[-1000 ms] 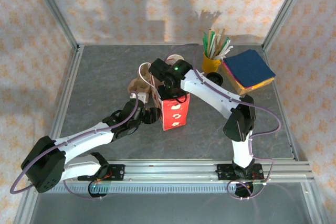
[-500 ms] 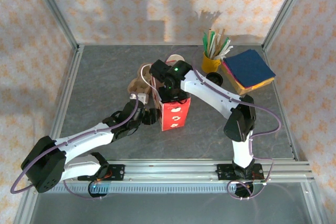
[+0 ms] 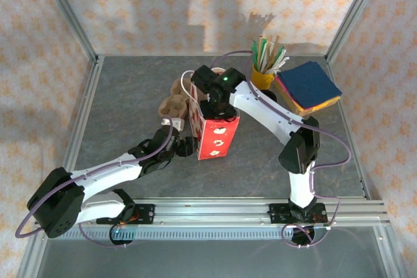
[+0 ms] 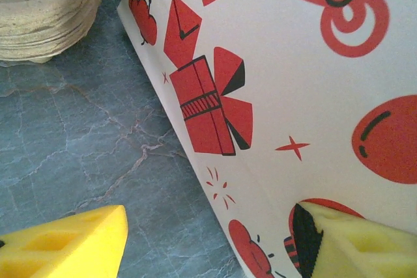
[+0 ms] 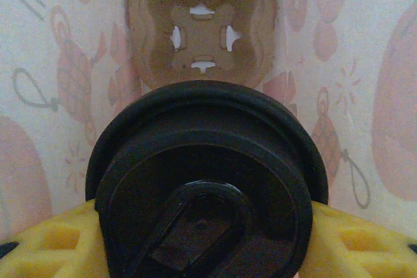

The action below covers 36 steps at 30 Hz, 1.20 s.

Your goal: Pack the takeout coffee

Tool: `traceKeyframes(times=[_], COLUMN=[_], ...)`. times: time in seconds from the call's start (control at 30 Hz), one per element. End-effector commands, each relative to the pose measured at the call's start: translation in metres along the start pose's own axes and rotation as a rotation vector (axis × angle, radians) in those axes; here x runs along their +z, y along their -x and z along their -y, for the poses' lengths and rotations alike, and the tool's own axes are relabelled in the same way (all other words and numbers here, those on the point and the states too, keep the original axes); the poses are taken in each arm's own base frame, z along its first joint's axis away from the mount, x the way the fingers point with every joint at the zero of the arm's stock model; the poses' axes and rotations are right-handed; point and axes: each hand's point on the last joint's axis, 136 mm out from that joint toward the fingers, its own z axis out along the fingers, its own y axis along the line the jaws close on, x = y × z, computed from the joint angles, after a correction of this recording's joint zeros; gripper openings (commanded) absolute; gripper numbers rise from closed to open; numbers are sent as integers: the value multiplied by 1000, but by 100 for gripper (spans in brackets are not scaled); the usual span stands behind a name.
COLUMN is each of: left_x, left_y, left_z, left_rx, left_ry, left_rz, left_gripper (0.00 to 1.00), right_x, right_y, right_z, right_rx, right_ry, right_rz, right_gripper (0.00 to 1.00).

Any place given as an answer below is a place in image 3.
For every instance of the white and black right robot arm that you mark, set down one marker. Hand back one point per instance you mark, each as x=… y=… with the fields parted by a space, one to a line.
x=267 y=108

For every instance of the green wrapped straw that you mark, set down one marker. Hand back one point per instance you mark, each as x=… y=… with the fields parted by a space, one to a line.
x=262 y=49
x=255 y=50

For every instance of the black plastic cup lid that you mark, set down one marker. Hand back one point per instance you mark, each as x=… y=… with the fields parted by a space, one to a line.
x=270 y=94

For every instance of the pink paper napkin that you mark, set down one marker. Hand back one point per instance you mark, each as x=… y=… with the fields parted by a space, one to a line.
x=285 y=89

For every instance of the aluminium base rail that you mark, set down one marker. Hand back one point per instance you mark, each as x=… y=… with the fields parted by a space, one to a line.
x=211 y=213

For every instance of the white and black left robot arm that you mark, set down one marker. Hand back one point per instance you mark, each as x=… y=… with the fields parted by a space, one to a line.
x=107 y=170

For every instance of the aluminium side rail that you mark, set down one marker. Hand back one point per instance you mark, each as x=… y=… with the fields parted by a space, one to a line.
x=83 y=118
x=349 y=134

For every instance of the brown pulp cup carrier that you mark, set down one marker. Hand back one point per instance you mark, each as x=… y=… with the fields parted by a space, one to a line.
x=172 y=105

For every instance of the yellow straw holder cup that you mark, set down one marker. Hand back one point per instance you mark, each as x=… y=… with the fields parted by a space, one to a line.
x=260 y=77

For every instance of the red and white paper bag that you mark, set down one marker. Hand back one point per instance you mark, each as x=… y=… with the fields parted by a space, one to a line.
x=218 y=138

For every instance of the aluminium frame post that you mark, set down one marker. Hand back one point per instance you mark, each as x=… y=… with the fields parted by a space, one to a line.
x=66 y=11
x=355 y=11

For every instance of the brown wrapped straw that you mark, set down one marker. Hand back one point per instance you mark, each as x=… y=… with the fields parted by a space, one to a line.
x=269 y=45
x=261 y=37
x=276 y=43

